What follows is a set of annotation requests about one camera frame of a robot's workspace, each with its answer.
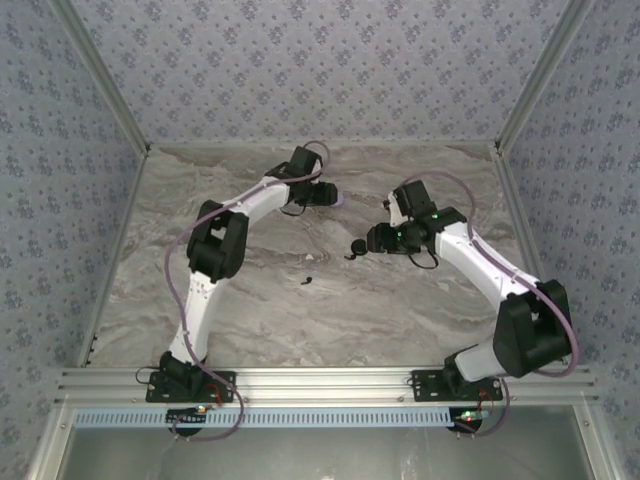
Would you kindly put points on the black controller board with LED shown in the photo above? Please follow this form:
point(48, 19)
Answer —
point(467, 416)
point(187, 416)

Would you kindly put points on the aluminium mounting rail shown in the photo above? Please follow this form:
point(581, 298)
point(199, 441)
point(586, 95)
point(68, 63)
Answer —
point(325, 385)

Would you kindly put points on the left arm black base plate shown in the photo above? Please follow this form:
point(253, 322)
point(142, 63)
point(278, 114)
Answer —
point(155, 387)

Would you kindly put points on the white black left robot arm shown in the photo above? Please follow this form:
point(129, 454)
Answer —
point(200, 310)

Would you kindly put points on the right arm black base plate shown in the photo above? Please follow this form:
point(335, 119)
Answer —
point(425, 387)

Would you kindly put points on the aluminium frame post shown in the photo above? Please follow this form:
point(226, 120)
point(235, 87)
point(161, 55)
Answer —
point(543, 75)

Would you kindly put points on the grey metal panel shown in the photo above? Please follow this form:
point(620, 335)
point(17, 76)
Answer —
point(325, 455)

